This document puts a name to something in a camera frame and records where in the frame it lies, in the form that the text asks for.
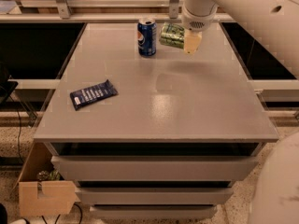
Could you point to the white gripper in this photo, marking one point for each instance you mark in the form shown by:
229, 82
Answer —
195, 21

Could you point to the green soda can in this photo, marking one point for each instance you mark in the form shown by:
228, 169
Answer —
172, 35

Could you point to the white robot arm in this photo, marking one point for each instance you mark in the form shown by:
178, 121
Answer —
275, 25

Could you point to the blue pepsi can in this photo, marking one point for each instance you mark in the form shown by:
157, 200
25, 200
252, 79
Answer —
146, 37

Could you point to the grey drawer cabinet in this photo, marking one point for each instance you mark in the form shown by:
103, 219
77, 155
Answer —
171, 104

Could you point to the dark blue snack bag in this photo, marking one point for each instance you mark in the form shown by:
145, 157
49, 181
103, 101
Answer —
92, 94

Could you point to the top grey drawer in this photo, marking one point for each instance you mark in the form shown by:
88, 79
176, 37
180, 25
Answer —
160, 168

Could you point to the grey drawer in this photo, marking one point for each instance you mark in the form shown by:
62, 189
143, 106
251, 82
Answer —
160, 168
152, 212
152, 196

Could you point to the bottom grey drawer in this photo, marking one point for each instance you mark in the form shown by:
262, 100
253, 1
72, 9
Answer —
152, 212

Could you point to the middle grey drawer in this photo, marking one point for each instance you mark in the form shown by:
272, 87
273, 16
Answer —
152, 196

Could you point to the crumpled items in box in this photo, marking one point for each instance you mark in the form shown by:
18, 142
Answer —
48, 176

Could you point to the cardboard box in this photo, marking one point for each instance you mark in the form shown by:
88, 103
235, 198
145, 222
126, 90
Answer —
43, 198

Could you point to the metal frame rail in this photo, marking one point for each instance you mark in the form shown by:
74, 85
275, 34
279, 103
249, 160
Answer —
90, 11

